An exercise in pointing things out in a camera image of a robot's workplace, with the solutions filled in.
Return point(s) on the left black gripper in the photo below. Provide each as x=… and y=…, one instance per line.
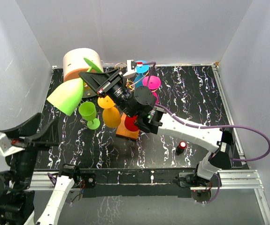
x=29, y=127

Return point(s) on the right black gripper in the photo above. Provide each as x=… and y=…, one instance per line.
x=103, y=84

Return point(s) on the blue wine glass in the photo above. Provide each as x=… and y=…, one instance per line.
x=140, y=72

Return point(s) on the orange wine glass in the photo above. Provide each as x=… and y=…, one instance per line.
x=110, y=114

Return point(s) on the green wine glass front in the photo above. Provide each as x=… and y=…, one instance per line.
x=67, y=96

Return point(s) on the green wine glass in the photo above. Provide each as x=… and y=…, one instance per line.
x=67, y=96
x=88, y=112

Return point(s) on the red wine glass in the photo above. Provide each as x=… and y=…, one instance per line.
x=129, y=123

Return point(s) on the magenta wine glass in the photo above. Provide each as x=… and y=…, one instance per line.
x=153, y=83

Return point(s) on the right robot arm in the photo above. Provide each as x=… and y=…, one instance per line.
x=151, y=117

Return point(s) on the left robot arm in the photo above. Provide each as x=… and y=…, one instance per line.
x=16, y=204

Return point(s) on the green wine glass rear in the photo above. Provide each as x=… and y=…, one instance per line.
x=88, y=112

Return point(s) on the orange wooden rack base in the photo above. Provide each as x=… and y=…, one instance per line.
x=122, y=131

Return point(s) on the round cream drawer cabinet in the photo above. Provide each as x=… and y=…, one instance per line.
x=73, y=62

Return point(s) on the small red-capped black bottle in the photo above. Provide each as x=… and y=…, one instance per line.
x=181, y=147

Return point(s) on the gold wire glass rack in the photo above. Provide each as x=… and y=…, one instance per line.
x=130, y=84

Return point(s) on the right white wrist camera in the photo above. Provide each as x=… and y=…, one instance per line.
x=131, y=69

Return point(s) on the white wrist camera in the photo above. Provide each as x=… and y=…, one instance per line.
x=131, y=69
x=6, y=147

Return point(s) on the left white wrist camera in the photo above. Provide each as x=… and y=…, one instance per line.
x=6, y=147

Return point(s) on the black front mounting rail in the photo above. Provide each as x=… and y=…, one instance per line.
x=143, y=182

